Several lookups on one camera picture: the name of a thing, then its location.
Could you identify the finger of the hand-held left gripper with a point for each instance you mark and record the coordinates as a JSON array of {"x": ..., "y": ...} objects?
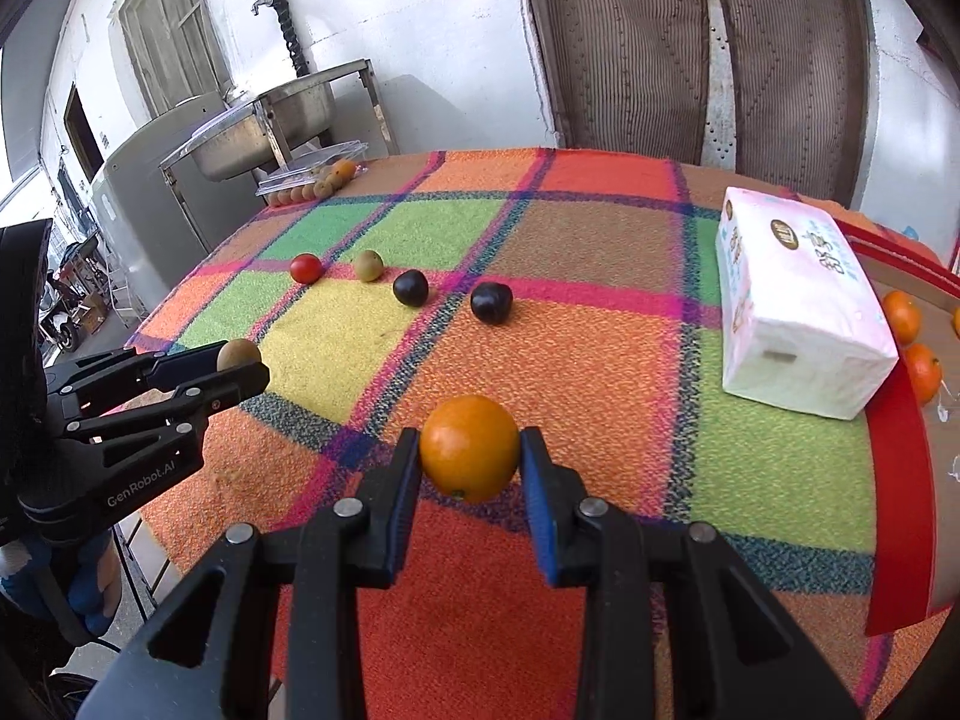
[
  {"x": 180, "y": 367},
  {"x": 217, "y": 394}
]

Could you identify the grey metal cabinet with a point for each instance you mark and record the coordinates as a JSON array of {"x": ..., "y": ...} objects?
[{"x": 142, "y": 195}]

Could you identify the dark orange mandarin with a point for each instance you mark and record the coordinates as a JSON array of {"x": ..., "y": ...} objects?
[
  {"x": 922, "y": 373},
  {"x": 900, "y": 316}
]

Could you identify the grey wooden window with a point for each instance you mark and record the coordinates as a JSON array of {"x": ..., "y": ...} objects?
[{"x": 176, "y": 30}]

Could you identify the dark purple plum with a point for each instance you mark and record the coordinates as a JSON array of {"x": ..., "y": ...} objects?
[
  {"x": 491, "y": 304},
  {"x": 411, "y": 288}
]

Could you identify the stainless steel sink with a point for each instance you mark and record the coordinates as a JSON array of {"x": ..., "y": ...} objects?
[{"x": 240, "y": 135}]

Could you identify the person's left hand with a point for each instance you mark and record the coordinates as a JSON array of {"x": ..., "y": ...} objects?
[{"x": 75, "y": 585}]

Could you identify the parked scooter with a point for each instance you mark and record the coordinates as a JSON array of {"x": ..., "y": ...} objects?
[{"x": 71, "y": 300}]

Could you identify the group of small brown fruits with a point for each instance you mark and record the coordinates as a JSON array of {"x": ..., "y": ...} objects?
[{"x": 322, "y": 184}]

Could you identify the red cardboard box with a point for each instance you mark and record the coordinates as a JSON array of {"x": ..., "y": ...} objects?
[{"x": 892, "y": 510}]

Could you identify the brown kiwi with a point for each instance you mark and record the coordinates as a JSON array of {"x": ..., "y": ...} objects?
[
  {"x": 368, "y": 265},
  {"x": 240, "y": 352}
]

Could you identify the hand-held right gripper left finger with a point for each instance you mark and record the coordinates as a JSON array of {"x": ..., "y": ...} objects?
[{"x": 403, "y": 502}]

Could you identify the metal wall faucet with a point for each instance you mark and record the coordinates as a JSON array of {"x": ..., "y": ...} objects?
[{"x": 257, "y": 1}]

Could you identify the red tomato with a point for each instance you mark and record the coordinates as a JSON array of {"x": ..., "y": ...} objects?
[{"x": 306, "y": 268}]

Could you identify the white tissue pack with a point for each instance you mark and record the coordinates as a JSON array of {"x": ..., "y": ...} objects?
[{"x": 795, "y": 315}]

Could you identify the colourful plaid blanket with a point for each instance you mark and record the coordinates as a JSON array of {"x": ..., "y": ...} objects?
[{"x": 600, "y": 390}]

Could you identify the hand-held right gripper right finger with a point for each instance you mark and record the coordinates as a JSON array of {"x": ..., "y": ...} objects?
[{"x": 538, "y": 517}]

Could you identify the brown ribbed metal door leaf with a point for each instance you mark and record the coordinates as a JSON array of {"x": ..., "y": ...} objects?
[
  {"x": 622, "y": 52},
  {"x": 795, "y": 67}
]

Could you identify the clear plastic clamshell container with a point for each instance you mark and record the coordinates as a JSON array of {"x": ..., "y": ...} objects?
[{"x": 307, "y": 169}]

